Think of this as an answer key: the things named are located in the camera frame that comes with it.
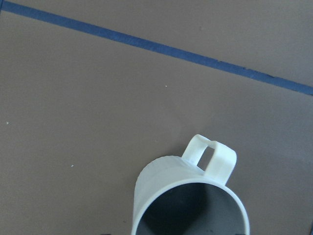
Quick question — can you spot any white ribbed HOME mug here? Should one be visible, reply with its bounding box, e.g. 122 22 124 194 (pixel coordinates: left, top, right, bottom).
131 134 250 235

